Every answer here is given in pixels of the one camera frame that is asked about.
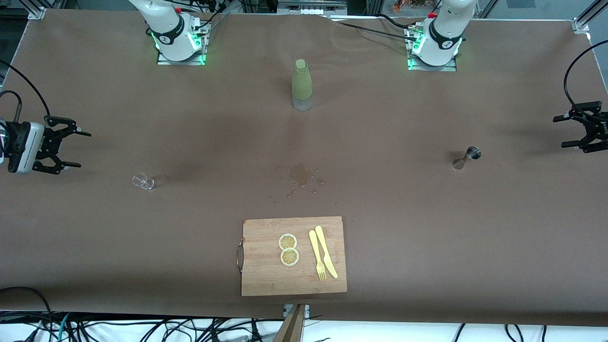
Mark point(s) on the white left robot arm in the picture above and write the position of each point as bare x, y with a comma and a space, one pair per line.
446, 33

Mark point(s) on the white power strip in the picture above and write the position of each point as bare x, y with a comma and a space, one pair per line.
311, 9

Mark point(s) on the spilled liquid puddle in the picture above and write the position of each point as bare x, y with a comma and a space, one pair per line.
300, 175

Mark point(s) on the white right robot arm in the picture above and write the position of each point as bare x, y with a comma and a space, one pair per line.
171, 28

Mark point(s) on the red orange patterned object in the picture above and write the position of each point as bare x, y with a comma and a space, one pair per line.
408, 4

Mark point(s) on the green sleeved glass bottle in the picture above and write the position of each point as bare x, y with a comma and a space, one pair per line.
302, 80

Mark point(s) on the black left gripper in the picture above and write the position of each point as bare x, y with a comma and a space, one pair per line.
595, 127

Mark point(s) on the lemon slice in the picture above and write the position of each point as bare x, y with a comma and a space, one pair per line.
289, 257
288, 242

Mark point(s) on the aluminium frame corner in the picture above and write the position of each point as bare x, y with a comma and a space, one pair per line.
37, 13
580, 24

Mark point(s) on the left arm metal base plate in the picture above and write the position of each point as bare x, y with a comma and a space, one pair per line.
446, 68

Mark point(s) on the yellow plastic fork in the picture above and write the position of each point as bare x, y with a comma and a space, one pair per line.
315, 249

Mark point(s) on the small clear glass cup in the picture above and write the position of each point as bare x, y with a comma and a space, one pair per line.
144, 181

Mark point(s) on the yellow plastic knife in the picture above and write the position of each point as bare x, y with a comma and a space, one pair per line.
325, 249

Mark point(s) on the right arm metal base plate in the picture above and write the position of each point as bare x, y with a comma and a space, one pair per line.
190, 62

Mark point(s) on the silver metal bracket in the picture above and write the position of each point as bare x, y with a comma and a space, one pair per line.
307, 309

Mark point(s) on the brown wooden post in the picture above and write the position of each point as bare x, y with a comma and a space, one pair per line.
292, 330

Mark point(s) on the wooden cutting board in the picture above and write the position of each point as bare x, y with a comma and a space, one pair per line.
266, 270

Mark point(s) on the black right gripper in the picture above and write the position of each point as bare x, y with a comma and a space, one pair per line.
48, 142

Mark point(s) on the steel jigger measuring cup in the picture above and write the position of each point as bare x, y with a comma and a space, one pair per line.
472, 153

